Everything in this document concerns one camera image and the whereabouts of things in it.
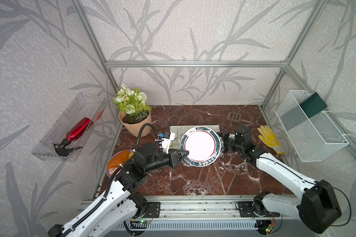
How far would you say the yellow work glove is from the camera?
0.98 metres

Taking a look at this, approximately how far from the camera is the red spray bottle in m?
0.59

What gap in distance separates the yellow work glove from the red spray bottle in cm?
105

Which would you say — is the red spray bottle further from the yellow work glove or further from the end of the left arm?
the yellow work glove
